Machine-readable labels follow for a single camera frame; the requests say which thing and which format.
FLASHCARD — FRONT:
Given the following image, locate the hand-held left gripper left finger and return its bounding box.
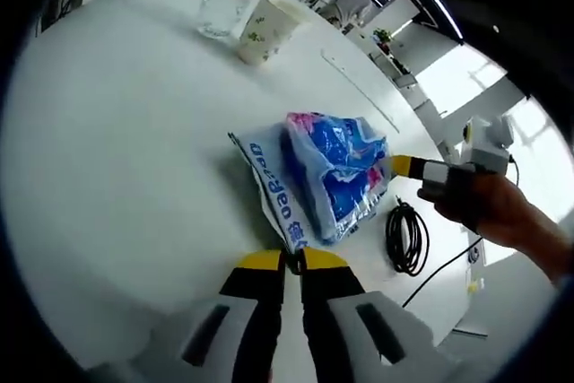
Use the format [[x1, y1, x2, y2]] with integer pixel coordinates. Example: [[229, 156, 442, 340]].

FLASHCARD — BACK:
[[147, 248, 288, 383]]

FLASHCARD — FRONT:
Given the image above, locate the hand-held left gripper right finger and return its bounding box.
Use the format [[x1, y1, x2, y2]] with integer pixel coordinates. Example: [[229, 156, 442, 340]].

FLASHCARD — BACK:
[[300, 248, 454, 383]]

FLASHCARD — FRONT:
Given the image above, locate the blue packet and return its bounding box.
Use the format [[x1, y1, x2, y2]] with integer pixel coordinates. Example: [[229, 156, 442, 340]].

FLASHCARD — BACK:
[[279, 109, 392, 246]]

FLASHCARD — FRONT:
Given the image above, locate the white and blue zip pouch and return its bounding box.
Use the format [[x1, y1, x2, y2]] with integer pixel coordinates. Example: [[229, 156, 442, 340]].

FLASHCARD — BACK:
[[227, 130, 317, 257]]

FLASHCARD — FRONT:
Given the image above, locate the white floral paper cup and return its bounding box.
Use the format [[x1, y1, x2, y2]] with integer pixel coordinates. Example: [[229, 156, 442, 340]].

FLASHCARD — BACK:
[[236, 0, 302, 66]]

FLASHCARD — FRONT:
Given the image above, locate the person's right hand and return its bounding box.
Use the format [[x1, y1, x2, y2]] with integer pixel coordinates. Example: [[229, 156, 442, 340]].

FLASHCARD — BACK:
[[419, 170, 531, 246]]

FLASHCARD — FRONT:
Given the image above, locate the round table socket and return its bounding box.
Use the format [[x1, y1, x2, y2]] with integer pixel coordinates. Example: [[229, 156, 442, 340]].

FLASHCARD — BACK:
[[465, 243, 486, 268]]

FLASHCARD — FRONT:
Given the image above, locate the white table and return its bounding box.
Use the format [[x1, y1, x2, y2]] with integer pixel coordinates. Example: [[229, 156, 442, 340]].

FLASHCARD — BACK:
[[0, 0, 500, 383]]

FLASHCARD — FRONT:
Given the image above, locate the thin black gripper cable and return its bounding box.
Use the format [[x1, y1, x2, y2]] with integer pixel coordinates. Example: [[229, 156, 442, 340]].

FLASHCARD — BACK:
[[400, 152, 522, 309]]

